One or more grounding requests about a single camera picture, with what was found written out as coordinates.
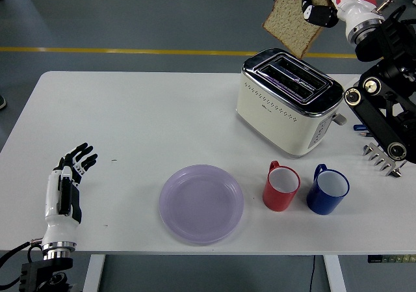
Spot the red enamel mug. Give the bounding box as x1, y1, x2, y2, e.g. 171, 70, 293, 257
262, 160, 302, 213

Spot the blue enamel mug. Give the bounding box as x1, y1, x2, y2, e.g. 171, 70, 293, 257
306, 163, 351, 216

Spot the brown bread slice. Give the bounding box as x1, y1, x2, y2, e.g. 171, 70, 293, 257
261, 0, 332, 59

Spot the metal toast rack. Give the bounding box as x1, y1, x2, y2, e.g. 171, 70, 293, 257
363, 143, 406, 178

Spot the table height control panel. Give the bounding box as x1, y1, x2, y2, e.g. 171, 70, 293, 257
367, 254, 416, 263

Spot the white table leg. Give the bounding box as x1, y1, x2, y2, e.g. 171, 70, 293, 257
323, 255, 347, 292
83, 254, 107, 292

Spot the black cable under table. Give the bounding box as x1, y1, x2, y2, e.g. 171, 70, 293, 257
308, 255, 317, 292

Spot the purple plastic plate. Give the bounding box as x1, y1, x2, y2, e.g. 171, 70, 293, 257
158, 164, 244, 246

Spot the cream and chrome toaster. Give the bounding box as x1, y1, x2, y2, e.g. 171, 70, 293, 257
236, 47, 348, 159

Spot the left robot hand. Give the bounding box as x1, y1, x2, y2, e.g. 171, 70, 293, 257
42, 142, 98, 244

